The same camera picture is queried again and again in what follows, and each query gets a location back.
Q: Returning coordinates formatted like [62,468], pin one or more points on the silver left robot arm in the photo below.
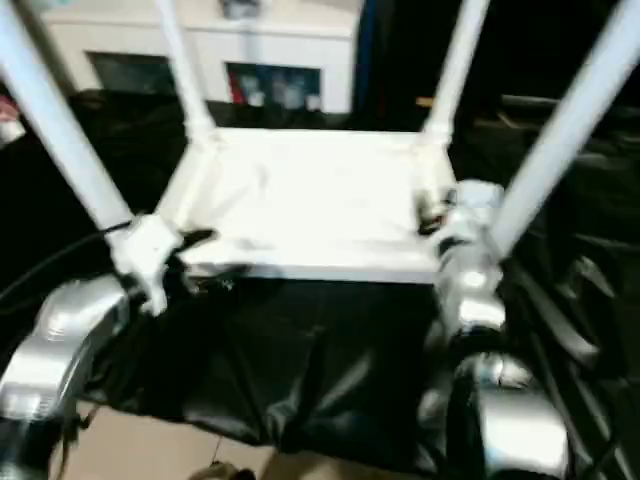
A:
[60,340]

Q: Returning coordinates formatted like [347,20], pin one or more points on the white cabinet with glass doors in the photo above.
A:
[290,40]

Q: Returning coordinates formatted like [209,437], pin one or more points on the small red bottle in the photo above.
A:
[238,92]

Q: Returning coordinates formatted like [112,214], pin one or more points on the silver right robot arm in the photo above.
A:
[510,430]

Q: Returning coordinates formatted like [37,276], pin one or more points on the black left robot foot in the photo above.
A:
[222,472]

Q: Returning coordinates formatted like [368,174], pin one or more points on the red and white object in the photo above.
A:
[8,125]

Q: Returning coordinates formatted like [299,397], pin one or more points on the white plastic table leg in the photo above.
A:
[60,130]
[185,70]
[455,70]
[560,130]

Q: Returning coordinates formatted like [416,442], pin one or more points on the white plastic table top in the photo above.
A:
[310,200]

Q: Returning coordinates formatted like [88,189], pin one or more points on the grey metal clutter object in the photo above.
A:
[240,8]

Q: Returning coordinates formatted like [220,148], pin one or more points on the glossy black mat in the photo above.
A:
[300,370]

